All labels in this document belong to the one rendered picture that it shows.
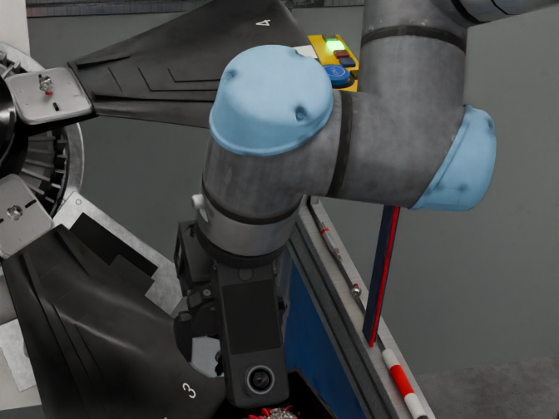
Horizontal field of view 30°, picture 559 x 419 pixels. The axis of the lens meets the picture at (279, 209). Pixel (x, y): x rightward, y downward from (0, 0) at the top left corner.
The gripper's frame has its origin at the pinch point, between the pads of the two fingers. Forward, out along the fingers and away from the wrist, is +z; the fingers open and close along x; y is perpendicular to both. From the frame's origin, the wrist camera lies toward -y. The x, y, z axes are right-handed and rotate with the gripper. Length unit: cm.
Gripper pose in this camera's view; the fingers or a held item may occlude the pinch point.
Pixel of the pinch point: (216, 374)
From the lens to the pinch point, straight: 94.7
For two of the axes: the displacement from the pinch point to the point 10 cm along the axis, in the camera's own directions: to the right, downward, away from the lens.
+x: -9.6, 0.8, -2.8
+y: -2.3, -7.9, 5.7
